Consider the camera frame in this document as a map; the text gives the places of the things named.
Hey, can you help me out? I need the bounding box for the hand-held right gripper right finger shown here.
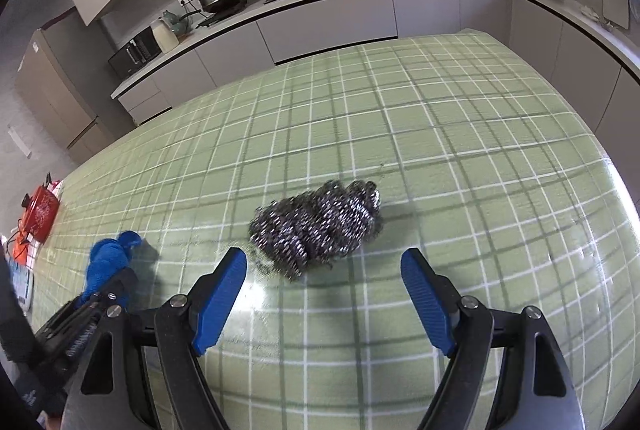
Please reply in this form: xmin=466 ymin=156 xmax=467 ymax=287
xmin=400 ymin=247 xmax=586 ymax=430

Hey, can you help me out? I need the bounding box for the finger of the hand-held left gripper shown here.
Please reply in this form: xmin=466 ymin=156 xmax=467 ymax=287
xmin=75 ymin=267 xmax=140 ymax=317

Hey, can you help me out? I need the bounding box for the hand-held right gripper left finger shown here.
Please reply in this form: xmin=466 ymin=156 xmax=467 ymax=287
xmin=64 ymin=247 xmax=248 ymax=430

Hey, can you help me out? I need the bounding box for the blue cloth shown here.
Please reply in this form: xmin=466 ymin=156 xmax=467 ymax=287
xmin=82 ymin=231 xmax=143 ymax=306

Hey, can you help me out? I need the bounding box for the steel wool scrubber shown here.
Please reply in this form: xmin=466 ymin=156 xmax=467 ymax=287
xmin=248 ymin=179 xmax=385 ymax=281

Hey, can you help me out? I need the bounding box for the white and blue packet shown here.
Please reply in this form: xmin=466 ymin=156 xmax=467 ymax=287
xmin=9 ymin=260 xmax=37 ymax=308

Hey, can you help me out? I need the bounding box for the orange packet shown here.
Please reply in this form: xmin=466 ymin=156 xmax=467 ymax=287
xmin=7 ymin=230 xmax=40 ymax=265

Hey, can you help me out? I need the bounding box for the red pot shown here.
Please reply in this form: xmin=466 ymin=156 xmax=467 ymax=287
xmin=21 ymin=180 xmax=61 ymax=243

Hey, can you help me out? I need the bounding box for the green checked tablecloth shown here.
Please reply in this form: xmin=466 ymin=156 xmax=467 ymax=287
xmin=25 ymin=29 xmax=640 ymax=430

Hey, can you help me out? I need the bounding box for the grey refrigerator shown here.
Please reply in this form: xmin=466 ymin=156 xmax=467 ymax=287
xmin=14 ymin=28 xmax=118 ymax=163

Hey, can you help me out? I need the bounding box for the black microwave oven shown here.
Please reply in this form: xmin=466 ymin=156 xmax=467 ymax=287
xmin=107 ymin=26 xmax=163 ymax=81

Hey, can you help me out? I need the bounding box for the white kettle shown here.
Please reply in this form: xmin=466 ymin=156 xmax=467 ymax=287
xmin=150 ymin=9 xmax=193 ymax=54

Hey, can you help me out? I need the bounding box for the kitchen counter with cabinets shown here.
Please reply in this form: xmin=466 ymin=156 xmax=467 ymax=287
xmin=111 ymin=0 xmax=640 ymax=146

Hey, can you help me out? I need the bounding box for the grey cutting board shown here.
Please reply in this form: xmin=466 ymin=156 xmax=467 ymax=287
xmin=600 ymin=0 xmax=631 ymax=31

